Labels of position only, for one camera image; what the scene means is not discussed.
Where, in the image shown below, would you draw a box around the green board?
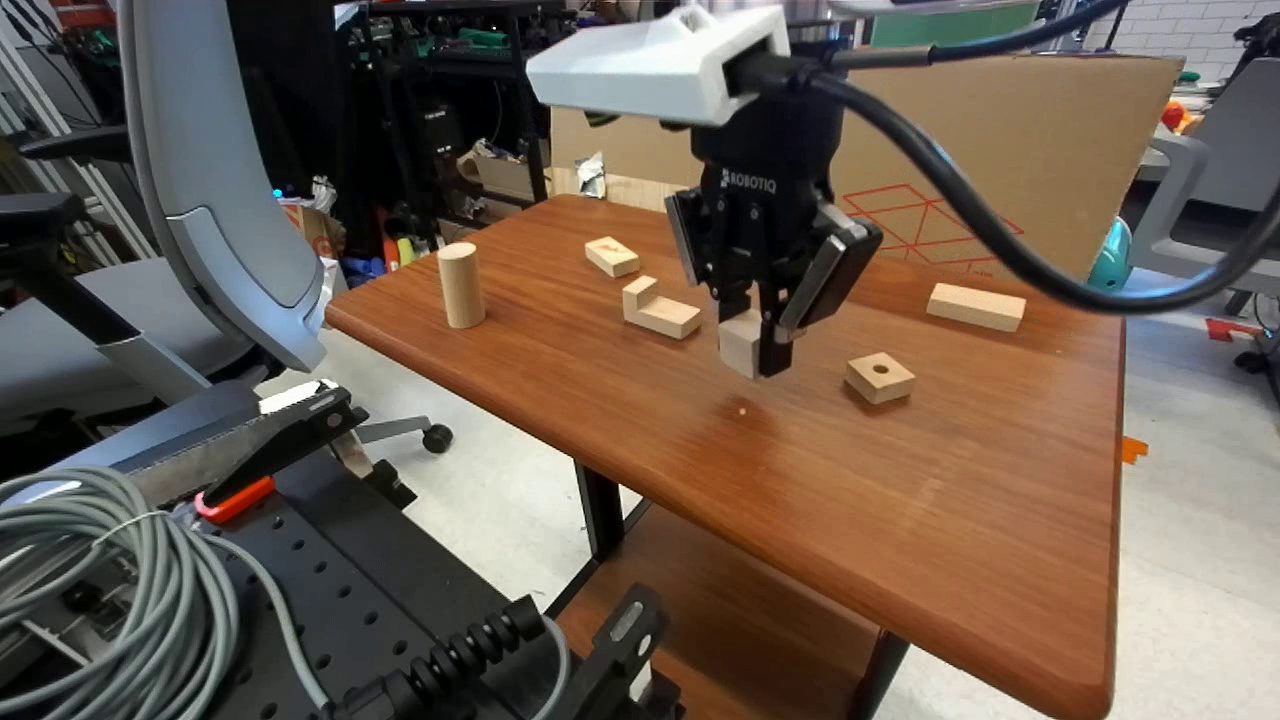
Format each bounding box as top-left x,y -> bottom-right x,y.
869,5 -> 1045,60

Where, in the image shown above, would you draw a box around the black storage shelving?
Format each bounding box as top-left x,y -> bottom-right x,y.
333,0 -> 555,233

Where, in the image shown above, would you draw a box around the L-shaped wooden block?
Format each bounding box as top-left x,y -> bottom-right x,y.
619,270 -> 707,342

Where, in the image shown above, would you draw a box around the thin black cable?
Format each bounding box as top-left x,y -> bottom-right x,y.
795,0 -> 1130,73

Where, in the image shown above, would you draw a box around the grey cable bundle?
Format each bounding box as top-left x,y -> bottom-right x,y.
0,463 -> 335,720

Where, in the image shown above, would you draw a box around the thick black cable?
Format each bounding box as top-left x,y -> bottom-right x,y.
730,46 -> 1280,318

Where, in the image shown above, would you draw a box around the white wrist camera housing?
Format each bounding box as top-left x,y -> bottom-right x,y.
524,5 -> 800,131

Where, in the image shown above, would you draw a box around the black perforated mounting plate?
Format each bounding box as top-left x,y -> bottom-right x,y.
172,451 -> 673,720

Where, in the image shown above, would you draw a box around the large cardboard box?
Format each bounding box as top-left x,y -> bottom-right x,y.
543,52 -> 1190,299

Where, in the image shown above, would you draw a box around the wooden cylinder block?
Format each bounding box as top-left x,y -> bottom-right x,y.
437,240 -> 487,332

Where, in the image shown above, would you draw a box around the long rectangular wooden block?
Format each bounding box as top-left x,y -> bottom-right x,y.
923,281 -> 1031,334

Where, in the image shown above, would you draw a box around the small notched wooden block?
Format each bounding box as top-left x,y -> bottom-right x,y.
582,233 -> 644,285

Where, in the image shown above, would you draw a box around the square wooden block with hole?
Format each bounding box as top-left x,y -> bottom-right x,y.
840,347 -> 919,413

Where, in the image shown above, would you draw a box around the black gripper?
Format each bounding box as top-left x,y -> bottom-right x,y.
664,103 -> 888,384

